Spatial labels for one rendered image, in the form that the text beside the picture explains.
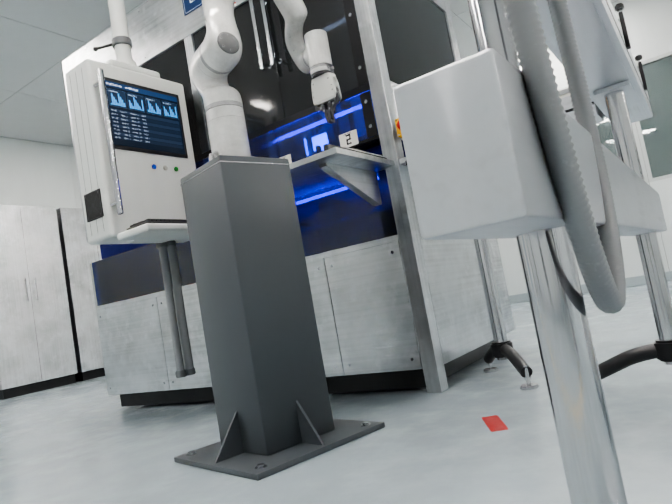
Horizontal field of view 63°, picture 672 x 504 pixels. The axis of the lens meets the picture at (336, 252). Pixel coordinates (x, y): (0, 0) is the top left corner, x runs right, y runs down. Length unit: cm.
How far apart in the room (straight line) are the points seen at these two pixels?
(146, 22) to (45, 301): 419
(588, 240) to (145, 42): 293
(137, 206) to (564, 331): 209
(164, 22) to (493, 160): 284
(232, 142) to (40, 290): 525
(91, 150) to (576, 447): 220
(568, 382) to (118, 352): 298
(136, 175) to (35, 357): 442
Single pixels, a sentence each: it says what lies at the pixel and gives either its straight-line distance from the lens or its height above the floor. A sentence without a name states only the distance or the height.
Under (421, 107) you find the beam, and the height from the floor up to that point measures 53.
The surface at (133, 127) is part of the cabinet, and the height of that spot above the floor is 128.
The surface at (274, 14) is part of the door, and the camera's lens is 264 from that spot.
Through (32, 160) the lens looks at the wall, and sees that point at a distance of 771.
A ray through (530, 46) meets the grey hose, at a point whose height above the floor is 56.
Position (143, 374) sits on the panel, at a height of 19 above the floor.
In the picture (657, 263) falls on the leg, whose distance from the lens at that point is 171.
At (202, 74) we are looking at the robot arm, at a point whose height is 118.
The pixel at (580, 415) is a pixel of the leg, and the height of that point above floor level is 25.
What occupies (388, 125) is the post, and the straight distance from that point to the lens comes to 217.
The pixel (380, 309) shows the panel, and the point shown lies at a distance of 217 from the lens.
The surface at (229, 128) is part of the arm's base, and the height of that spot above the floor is 97.
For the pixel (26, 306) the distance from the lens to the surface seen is 672.
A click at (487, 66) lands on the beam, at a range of 41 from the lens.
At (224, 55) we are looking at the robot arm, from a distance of 181.
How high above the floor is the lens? 40
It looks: 5 degrees up
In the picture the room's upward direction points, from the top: 10 degrees counter-clockwise
